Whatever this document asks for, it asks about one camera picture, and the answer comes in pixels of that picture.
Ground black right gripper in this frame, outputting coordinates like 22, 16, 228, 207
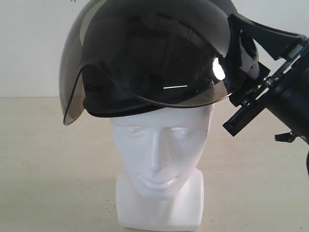
223, 13, 309, 137

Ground black helmet with tinted visor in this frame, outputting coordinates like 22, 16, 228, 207
59, 0, 260, 127

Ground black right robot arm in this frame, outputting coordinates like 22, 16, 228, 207
223, 13, 309, 143

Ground white mannequin head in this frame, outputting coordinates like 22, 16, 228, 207
110, 105, 213, 227

